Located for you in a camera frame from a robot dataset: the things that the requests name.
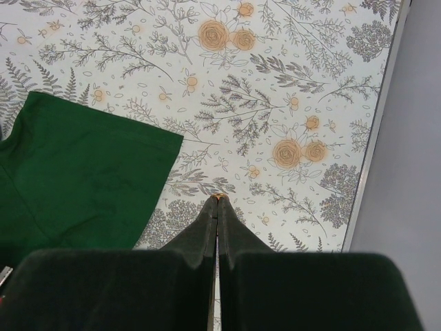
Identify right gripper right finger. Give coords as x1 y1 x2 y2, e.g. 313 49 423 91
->
217 197 423 330

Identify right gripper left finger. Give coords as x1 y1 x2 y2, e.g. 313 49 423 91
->
1 197 218 330

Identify floral patterned table mat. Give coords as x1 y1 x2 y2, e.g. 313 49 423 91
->
1 1 411 252

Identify dark green t-shirt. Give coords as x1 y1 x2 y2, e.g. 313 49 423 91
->
1 92 183 265

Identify small gold brooch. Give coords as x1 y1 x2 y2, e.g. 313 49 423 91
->
212 193 229 200

